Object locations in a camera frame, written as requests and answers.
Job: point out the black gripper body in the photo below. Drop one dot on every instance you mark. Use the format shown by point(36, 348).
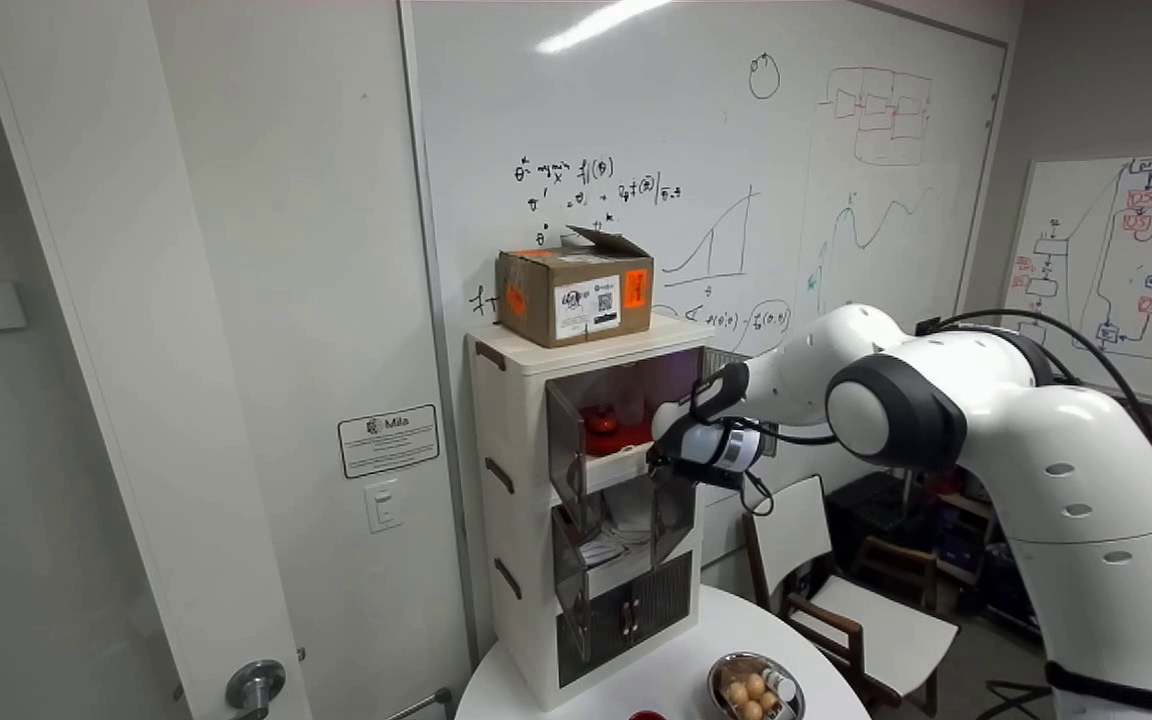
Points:
point(720, 448)

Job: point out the dark translucent cabinet door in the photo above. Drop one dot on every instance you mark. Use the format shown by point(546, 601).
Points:
point(568, 562)
point(672, 522)
point(660, 615)
point(595, 640)
point(714, 362)
point(566, 444)

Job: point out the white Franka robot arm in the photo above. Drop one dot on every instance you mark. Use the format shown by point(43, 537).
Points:
point(1070, 466)

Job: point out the white three-tier storage cabinet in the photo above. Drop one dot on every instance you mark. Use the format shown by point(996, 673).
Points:
point(518, 440)

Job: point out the white framed door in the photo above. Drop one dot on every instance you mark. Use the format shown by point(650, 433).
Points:
point(138, 403)

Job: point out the red plastic item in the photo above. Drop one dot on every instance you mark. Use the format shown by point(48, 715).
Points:
point(603, 428)

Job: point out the white papers pile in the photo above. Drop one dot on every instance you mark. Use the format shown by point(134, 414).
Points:
point(603, 548)

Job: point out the small dark red bottle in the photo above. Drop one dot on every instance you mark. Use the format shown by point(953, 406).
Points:
point(629, 615)

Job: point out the cardboard box with labels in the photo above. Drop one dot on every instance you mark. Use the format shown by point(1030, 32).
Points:
point(537, 302)

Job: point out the bowl of eggs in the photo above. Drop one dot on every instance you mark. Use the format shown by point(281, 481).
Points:
point(759, 689)

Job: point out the white wooden chair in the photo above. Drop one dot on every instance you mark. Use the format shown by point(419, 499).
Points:
point(891, 627)

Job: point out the small red bowl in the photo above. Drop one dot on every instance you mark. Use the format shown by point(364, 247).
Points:
point(650, 717)

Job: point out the small whiteboard with diagrams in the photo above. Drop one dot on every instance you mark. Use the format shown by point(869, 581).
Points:
point(1108, 252)

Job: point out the white wall sign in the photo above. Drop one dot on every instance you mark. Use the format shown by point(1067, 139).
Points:
point(390, 440)

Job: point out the white light switch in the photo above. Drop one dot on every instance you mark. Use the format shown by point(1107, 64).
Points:
point(387, 507)

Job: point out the large wall whiteboard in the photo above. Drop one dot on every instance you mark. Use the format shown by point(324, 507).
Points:
point(801, 161)

